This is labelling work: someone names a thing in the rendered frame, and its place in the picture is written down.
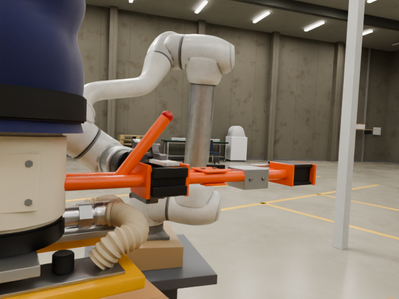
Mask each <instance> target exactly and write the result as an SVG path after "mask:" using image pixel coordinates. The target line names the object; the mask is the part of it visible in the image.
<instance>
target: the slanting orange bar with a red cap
mask: <svg viewBox="0 0 399 299"><path fill-rule="evenodd" d="M172 120H173V115H172V113H171V112H170V111H164V112H162V114H161V115H160V117H159V118H158V119H157V120H156V121H155V123H154V124H153V125H152V127H151V128H150V129H149V130H148V132H147V133H146V134H145V135H144V137H143V138H142V139H141V140H140V142H139V143H138V144H137V146H136V147H135V148H134V149H133V150H132V152H131V153H130V155H129V156H128V157H127V158H126V159H125V161H124V162H123V163H122V164H121V166H120V167H119V168H118V169H117V171H116V172H115V173H114V175H113V176H116V175H130V173H131V172H132V171H133V169H134V168H135V167H136V165H137V164H138V163H139V162H140V160H141V159H142V158H143V156H144V155H145V154H146V152H147V151H148V150H149V149H150V147H151V146H152V145H153V144H154V142H155V141H156V140H157V138H158V137H159V136H160V135H161V133H162V132H163V131H164V130H165V128H166V127H167V125H168V124H169V123H170V122H171V121H172Z"/></svg>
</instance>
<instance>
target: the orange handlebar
mask: <svg viewBox="0 0 399 299"><path fill-rule="evenodd" d="M191 169H192V170H190V171H189V185H194V184H200V185H201V186H223V185H227V184H226V183H227V182H242V181H243V180H244V179H245V175H244V173H243V172H242V171H232V170H231V169H219V168H217V167H191ZM268 169H269V175H268V180H281V179H286V178H287V176H288V174H287V171H286V170H274V169H273V168H268ZM114 173H115V172H101V173H66V178H65V183H64V189H65V191H75V190H96V189H118V188H129V187H143V186H144V176H143V175H142V174H136V173H135V172H134V171H132V172H131V173H130V175H116V176H113V175H114ZM108 175H109V176H108ZM75 176H76V177H75ZM79 176H80V177H79Z"/></svg>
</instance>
